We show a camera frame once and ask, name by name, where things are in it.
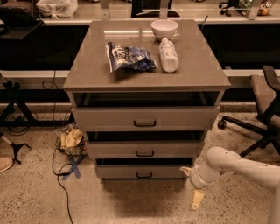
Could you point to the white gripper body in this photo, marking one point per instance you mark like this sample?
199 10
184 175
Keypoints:
196 178

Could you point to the grey bottom drawer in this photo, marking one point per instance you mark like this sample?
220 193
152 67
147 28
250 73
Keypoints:
139 172

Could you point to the grey drawer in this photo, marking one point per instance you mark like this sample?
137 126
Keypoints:
144 149
145 119
139 172

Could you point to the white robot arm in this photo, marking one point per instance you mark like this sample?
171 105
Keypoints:
220 162

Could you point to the grey middle drawer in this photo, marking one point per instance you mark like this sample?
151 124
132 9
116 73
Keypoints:
144 149

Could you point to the grey top drawer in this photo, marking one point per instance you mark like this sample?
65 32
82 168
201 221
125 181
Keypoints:
145 119

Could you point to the grey drawer cabinet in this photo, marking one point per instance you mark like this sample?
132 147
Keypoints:
198 82

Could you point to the white plastic bottle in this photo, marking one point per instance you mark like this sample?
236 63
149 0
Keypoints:
168 56

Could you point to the black office chair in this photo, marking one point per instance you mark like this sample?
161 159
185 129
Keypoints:
266 91

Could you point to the blue tape cross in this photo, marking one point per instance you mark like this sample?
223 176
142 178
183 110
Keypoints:
74 161

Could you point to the blue chip bag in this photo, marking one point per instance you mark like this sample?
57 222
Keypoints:
129 57

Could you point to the white bowl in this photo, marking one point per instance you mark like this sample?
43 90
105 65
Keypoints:
164 28

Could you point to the black tripod stand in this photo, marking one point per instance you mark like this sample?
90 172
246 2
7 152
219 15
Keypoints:
15 146

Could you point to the white plastic bag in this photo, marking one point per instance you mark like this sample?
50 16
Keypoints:
57 8

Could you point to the black table frame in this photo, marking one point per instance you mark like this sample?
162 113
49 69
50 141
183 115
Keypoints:
13 94

